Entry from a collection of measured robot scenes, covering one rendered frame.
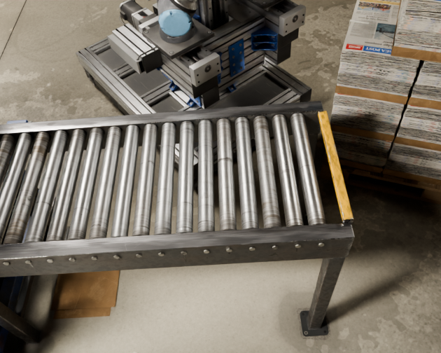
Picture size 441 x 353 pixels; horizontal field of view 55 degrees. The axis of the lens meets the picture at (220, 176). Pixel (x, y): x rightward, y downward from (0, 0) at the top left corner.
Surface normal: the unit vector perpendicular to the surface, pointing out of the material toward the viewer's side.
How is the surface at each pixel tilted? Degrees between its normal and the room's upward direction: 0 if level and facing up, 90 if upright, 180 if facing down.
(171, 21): 96
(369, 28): 0
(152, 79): 0
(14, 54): 0
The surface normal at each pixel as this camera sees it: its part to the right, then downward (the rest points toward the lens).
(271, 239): -0.07, -0.60
